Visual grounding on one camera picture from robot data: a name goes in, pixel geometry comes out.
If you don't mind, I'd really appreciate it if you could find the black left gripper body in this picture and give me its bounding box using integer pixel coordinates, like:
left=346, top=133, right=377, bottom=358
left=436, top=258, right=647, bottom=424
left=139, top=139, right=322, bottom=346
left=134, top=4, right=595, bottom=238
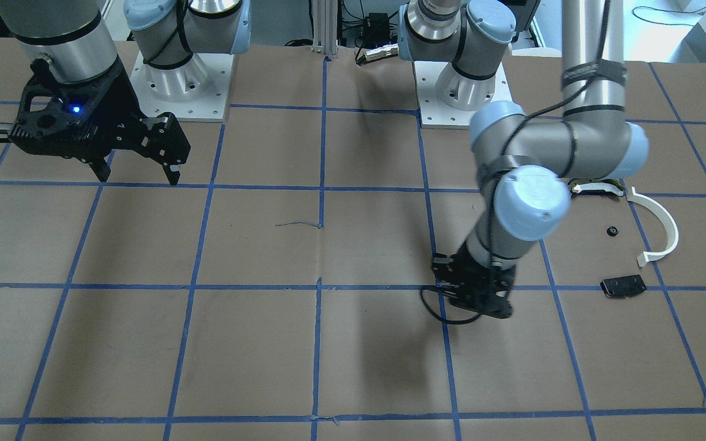
left=431, top=245, right=516, bottom=299

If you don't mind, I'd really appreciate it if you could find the white curved plastic part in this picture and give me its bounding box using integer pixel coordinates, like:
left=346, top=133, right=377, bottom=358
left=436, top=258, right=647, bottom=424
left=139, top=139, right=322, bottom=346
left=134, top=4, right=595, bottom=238
left=626, top=187, right=679, bottom=268

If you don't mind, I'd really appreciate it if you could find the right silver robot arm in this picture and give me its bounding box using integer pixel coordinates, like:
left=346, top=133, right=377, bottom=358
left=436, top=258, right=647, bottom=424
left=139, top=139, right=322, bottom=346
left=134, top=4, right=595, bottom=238
left=0, top=1, right=251, bottom=186

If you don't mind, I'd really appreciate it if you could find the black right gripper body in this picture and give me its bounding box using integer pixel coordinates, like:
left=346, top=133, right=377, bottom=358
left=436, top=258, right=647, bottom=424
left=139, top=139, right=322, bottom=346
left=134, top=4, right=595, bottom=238
left=7, top=58, right=191, bottom=168

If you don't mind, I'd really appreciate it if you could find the small black flat part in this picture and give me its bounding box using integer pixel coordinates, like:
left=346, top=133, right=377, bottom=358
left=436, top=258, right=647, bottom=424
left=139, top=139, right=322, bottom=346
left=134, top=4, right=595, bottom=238
left=599, top=274, right=647, bottom=299

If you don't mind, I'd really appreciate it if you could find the aluminium frame post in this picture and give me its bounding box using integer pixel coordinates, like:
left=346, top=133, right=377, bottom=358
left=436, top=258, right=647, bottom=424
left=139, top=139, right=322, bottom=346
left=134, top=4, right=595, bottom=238
left=310, top=0, right=341, bottom=61

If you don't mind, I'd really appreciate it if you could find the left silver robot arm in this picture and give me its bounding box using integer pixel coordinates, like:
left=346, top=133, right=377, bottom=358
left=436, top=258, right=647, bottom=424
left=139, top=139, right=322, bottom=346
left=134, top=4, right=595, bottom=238
left=398, top=1, right=649, bottom=318

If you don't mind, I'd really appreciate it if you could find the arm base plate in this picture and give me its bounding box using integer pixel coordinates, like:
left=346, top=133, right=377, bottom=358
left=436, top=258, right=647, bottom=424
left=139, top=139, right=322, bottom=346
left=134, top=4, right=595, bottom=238
left=130, top=53, right=235, bottom=123
left=414, top=61, right=512, bottom=129

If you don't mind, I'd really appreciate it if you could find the olive brake shoe part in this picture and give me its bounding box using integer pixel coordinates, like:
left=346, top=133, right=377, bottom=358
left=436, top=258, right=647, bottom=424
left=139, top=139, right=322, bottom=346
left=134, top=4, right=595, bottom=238
left=567, top=178, right=626, bottom=197

